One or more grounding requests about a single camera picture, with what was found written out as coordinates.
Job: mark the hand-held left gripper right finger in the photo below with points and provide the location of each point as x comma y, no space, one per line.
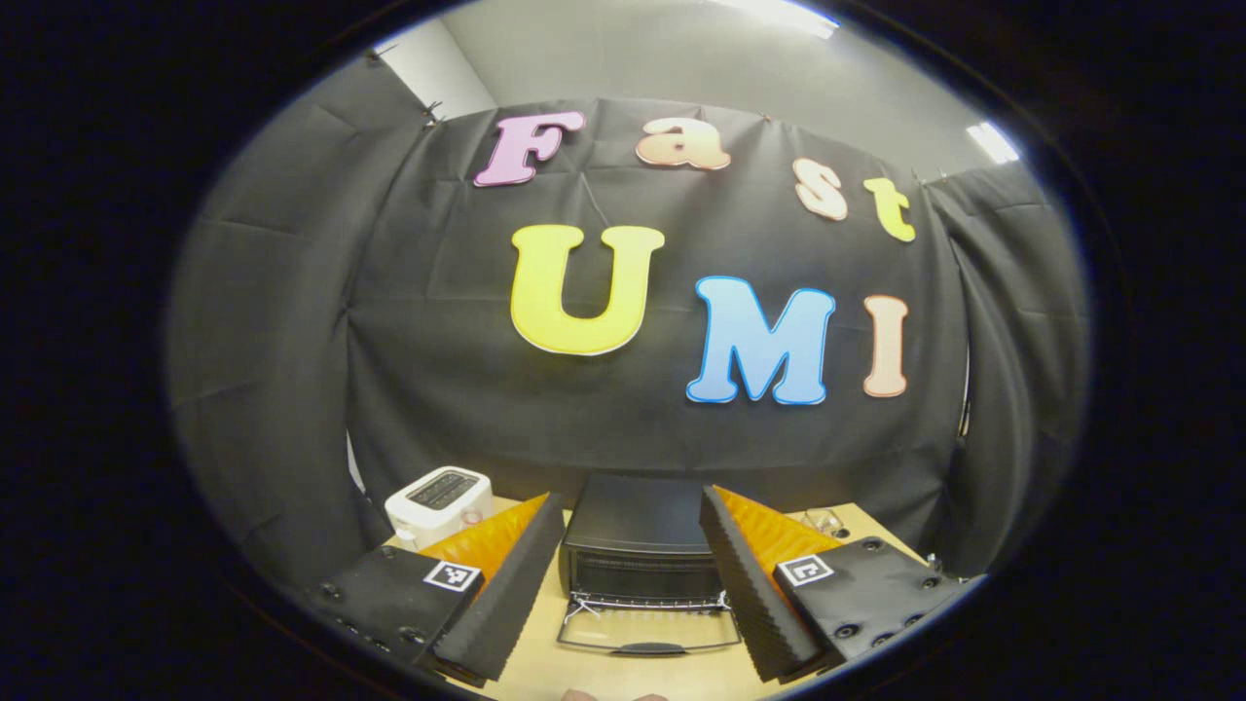
754,604

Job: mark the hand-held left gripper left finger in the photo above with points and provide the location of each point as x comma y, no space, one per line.
506,604

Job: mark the black electric oven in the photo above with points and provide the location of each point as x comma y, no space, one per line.
633,526

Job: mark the clear square jar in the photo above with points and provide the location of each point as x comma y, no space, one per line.
824,521

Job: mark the white toaster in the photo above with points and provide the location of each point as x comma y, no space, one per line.
438,497

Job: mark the black backdrop cloth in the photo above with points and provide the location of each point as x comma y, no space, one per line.
419,341

